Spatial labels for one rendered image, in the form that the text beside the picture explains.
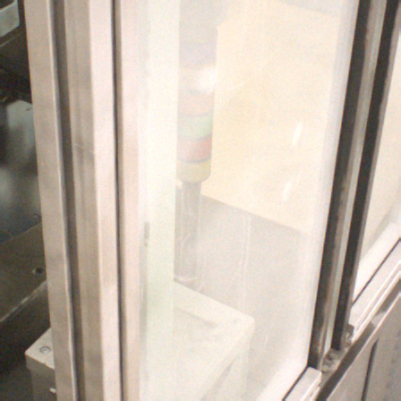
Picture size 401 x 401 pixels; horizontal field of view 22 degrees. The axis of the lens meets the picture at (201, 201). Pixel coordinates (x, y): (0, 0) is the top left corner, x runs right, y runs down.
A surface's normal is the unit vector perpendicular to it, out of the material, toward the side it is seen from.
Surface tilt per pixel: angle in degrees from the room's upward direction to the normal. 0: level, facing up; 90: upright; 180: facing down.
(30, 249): 0
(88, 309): 90
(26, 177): 0
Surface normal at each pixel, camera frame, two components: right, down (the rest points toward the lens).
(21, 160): 0.04, -0.77
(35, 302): 0.85, 0.36
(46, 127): -0.53, 0.52
